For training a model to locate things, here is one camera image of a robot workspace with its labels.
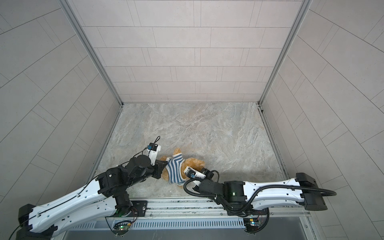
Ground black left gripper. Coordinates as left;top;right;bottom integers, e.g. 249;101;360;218
127;159;170;187

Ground blue white striped knit sweater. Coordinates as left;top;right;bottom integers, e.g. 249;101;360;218
166;153;186;186

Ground brown plush teddy bear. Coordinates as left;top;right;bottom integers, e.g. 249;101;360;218
160;148;206;182

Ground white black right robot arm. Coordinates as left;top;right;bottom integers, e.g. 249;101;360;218
183;167;336;217

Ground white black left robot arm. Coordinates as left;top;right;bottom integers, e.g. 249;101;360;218
16;155;168;240

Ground right green circuit board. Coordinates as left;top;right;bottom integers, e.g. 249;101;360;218
243;218;261;234

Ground green circuit board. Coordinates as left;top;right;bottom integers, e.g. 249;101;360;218
243;218;261;234
113;220;133;236

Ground left green circuit board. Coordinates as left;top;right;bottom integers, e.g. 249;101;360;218
113;220;133;236

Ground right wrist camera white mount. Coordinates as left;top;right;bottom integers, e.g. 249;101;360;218
184;167;206;180

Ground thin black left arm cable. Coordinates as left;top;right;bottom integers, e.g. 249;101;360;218
8;135;162;240

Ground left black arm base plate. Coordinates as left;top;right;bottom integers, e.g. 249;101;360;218
127;200;148;218

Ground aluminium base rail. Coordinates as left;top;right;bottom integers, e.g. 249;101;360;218
57;197;314;240

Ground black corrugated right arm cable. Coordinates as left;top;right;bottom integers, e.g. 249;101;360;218
182;169;337;215

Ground left aluminium corner post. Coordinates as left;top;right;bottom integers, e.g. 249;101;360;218
58;0;124;107

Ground aluminium corner post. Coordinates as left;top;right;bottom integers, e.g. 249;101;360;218
58;0;124;107
259;0;312;107

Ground right aluminium corner post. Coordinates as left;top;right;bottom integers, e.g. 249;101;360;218
259;0;312;107

